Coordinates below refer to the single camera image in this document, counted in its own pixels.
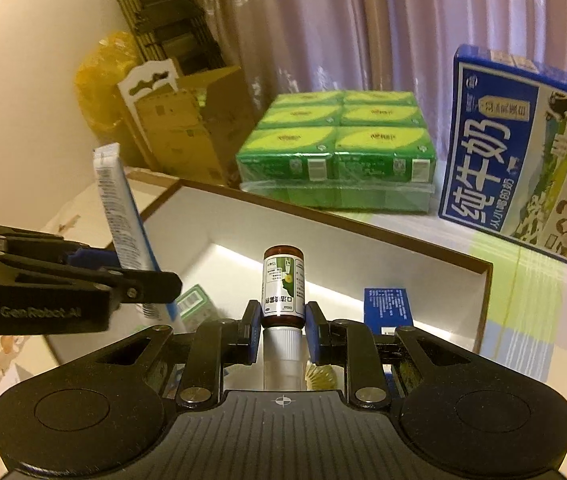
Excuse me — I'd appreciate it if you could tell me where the white tube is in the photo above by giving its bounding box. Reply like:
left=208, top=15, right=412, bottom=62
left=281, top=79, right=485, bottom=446
left=92, top=142, right=182, bottom=333

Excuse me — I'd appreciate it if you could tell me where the black folding step ladder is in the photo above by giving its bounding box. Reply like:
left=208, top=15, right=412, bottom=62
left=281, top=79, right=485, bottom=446
left=115, top=0, right=225, bottom=75

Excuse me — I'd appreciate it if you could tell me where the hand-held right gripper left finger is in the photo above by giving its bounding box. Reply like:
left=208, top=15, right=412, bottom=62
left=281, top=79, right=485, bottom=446
left=84, top=300, right=265, bottom=408

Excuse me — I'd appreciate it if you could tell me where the pink curtain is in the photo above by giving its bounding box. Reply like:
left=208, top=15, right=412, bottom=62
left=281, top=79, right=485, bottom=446
left=184, top=0, right=567, bottom=193

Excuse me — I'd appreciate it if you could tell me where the yellow plastic bag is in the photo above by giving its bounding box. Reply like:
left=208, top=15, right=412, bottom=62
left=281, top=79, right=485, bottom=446
left=74, top=30, right=140, bottom=157

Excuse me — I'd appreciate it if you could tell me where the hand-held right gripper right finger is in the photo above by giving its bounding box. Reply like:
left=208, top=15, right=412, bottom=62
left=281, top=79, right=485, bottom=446
left=303, top=301, right=477, bottom=407

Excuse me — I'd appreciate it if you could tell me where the blue illustrated milk case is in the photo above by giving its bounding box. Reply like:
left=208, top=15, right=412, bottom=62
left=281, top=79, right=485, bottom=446
left=437, top=44, right=567, bottom=277

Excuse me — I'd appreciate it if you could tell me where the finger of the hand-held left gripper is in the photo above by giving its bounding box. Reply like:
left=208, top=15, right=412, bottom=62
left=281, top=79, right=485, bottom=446
left=0, top=252, right=183, bottom=307
left=0, top=220, right=120, bottom=273

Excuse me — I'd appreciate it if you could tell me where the brown cardboard carton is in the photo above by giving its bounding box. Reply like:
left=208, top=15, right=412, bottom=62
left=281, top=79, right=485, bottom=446
left=124, top=65, right=257, bottom=189

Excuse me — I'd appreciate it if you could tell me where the blue and white box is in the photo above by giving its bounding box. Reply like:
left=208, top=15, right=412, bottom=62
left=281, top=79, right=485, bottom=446
left=363, top=287, right=415, bottom=337

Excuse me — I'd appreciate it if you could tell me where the wrapped pack of green cartons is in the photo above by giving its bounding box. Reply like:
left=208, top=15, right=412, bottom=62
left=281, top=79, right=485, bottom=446
left=235, top=91, right=438, bottom=217

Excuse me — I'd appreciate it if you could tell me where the white cardboard handle piece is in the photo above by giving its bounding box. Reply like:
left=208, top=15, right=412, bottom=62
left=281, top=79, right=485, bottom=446
left=117, top=58, right=180, bottom=161

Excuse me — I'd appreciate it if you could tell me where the small green carton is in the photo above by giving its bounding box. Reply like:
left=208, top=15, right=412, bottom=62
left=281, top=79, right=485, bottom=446
left=174, top=284, right=217, bottom=322

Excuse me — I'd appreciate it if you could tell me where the brown spray bottle green label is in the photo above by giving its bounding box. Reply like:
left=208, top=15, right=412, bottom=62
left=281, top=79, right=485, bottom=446
left=262, top=245, right=307, bottom=391

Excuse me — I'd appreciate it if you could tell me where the brown cardboard box white inside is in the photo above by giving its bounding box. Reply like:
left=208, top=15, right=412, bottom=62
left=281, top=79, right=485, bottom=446
left=46, top=167, right=494, bottom=396

